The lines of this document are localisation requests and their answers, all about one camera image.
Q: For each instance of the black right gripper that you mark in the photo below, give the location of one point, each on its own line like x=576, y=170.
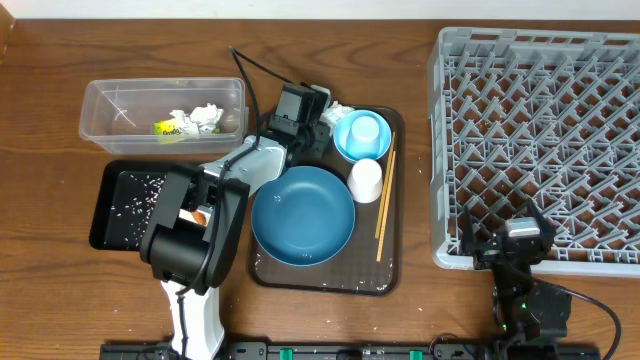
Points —
x=487, y=252

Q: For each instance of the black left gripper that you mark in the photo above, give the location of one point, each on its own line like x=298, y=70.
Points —
x=321, y=151

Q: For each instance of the light blue bowl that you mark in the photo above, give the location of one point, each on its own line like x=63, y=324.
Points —
x=342, y=130

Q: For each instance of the light blue cup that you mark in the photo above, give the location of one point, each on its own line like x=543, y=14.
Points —
x=363, y=139

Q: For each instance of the white pink cup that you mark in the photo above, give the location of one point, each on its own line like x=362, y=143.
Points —
x=365, y=181

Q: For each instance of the white tissue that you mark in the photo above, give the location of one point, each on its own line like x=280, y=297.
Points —
x=200, y=121

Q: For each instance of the dark blue plate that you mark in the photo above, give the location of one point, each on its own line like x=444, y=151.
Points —
x=303, y=218

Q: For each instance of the yellow pandan cake wrapper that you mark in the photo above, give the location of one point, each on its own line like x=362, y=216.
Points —
x=167, y=130

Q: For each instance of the orange carrot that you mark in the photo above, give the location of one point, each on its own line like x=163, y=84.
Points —
x=200, y=218

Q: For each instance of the pile of white rice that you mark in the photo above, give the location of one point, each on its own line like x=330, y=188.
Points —
x=134, y=199

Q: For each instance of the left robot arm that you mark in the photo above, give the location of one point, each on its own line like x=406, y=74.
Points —
x=191, y=283

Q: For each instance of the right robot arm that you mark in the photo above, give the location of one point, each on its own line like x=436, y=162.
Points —
x=532, y=314

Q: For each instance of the grey dishwasher rack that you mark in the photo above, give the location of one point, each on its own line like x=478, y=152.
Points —
x=536, y=115

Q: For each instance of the wooden chopstick left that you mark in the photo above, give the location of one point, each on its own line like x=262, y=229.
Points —
x=386, y=185

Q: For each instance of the wooden chopstick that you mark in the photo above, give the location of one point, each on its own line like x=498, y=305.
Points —
x=386, y=185
x=383, y=229

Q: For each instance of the wooden chopstick right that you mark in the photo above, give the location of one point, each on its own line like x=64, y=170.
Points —
x=383, y=229

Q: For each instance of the brown serving tray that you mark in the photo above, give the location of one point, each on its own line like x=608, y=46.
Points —
x=361, y=267

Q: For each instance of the clear plastic container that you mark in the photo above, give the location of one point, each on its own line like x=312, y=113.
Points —
x=118, y=114

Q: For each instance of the black plastic tray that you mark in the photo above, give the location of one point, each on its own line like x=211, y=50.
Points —
x=159, y=208

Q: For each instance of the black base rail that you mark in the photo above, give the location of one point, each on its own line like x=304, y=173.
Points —
x=443, y=350

